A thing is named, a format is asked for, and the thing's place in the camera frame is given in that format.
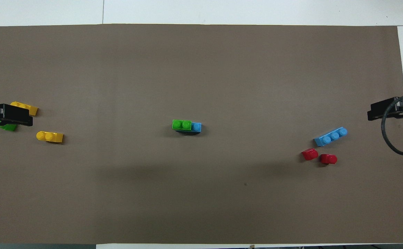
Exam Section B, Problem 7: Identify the yellow two-stud toy block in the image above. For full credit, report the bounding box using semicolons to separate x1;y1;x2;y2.
36;131;64;144
10;101;38;116

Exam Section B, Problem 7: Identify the blue three-stud toy block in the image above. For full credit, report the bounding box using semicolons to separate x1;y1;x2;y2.
314;127;348;147
175;122;202;136

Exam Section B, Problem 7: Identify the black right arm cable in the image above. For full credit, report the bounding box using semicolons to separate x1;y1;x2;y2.
381;93;403;156

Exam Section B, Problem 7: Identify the brown paper table mat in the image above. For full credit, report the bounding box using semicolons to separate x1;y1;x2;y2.
0;24;403;244

